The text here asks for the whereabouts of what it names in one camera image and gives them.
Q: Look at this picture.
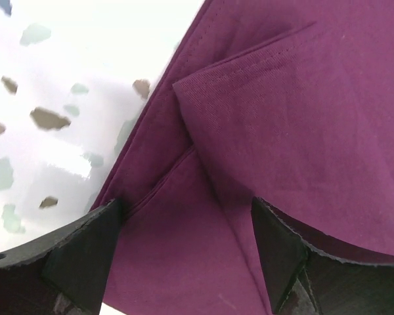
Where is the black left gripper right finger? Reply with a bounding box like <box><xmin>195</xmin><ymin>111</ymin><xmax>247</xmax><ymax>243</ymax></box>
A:
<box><xmin>251</xmin><ymin>198</ymin><xmax>394</xmax><ymax>315</ymax></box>

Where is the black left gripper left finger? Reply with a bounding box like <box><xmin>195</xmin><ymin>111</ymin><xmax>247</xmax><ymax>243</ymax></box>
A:
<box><xmin>0</xmin><ymin>200</ymin><xmax>123</xmax><ymax>315</ymax></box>

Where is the purple cloth wrap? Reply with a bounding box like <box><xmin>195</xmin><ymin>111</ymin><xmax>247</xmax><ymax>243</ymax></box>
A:
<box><xmin>97</xmin><ymin>1</ymin><xmax>394</xmax><ymax>314</ymax></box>

